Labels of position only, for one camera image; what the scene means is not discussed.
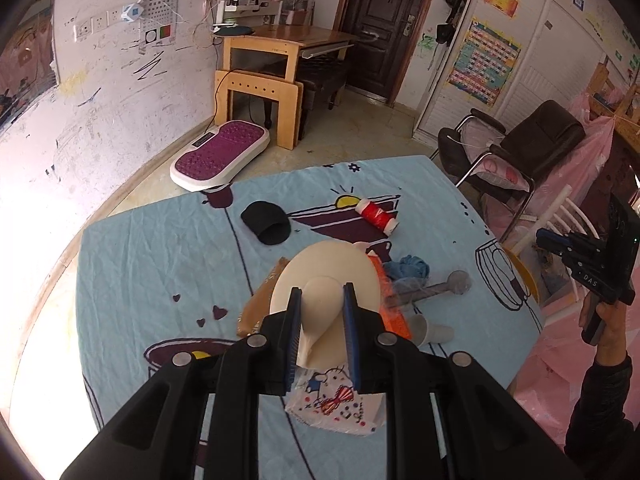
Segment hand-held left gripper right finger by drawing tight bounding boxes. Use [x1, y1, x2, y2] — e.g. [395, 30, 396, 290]
[342, 282, 583, 480]

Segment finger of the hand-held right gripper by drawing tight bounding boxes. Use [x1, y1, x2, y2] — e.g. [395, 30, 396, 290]
[537, 242, 571, 263]
[536, 227, 573, 247]

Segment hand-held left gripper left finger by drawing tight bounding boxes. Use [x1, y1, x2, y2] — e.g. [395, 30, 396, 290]
[60, 287, 303, 480]

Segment orange snack pack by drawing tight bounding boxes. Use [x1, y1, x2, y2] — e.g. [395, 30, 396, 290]
[367, 252, 413, 341]

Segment cream brimmed hat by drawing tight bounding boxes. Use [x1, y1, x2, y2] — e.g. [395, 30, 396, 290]
[270, 240, 386, 371]

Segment person's right forearm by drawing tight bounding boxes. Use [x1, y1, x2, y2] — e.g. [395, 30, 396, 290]
[565, 352, 636, 461]

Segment person's right hand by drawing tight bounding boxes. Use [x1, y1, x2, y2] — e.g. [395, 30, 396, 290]
[579, 292, 628, 361]

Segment white slatted chair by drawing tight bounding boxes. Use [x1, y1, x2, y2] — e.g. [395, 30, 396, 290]
[510, 185, 606, 261]

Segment yellow stool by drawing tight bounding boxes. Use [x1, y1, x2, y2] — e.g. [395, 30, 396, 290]
[507, 247, 541, 306]

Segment brown paper bag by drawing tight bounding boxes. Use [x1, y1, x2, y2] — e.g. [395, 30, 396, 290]
[236, 256, 291, 338]

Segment cartoon printed plastic bag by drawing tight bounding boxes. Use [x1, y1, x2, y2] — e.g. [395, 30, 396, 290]
[284, 362, 388, 437]

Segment white paper cup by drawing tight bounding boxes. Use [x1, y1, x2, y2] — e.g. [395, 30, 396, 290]
[407, 315, 455, 346]

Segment pink printed cushion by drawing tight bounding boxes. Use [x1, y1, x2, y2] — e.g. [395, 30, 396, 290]
[457, 125, 533, 191]

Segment pink plastic sheet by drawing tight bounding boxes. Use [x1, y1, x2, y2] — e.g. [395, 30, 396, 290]
[510, 85, 640, 406]

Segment blue crumpled cloth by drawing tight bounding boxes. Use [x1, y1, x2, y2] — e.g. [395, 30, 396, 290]
[384, 254, 431, 281]

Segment black armchair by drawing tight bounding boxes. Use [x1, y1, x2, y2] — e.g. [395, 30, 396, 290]
[430, 100, 586, 241]

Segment black cloth cap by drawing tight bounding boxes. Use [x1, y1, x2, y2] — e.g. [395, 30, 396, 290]
[240, 201, 292, 247]

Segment red thread spool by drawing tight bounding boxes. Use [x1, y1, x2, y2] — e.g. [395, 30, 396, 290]
[355, 198, 401, 235]

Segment light blue printed tablecloth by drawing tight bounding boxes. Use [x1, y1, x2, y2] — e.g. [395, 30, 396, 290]
[74, 155, 546, 480]

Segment white louvred wardrobe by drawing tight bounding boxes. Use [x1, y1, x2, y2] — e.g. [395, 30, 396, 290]
[412, 0, 640, 146]

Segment colourful chart poster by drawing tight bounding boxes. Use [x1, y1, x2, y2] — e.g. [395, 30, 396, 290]
[446, 17, 522, 108]

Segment purple white massage plate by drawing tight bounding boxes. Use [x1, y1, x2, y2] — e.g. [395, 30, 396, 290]
[170, 120, 272, 193]

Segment hanging black bags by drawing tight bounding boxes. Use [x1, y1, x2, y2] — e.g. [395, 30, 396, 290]
[435, 0, 476, 46]

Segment dark brown door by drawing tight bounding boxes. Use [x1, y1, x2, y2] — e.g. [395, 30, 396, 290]
[340, 0, 443, 108]

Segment black padded bench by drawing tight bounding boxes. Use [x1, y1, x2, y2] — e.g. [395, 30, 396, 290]
[297, 55, 351, 111]

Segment wooden desk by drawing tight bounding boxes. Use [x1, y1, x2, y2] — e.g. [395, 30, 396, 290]
[220, 24, 357, 83]

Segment white desk shelf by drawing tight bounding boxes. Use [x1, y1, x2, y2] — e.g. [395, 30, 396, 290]
[217, 0, 283, 26]

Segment wooden bed frame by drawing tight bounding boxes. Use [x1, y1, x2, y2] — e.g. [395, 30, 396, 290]
[582, 57, 640, 136]

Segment wooden folding frame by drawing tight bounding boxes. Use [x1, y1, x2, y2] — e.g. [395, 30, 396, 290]
[214, 69, 306, 151]

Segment wall mirror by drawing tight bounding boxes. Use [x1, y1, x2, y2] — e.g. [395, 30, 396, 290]
[0, 10, 61, 126]

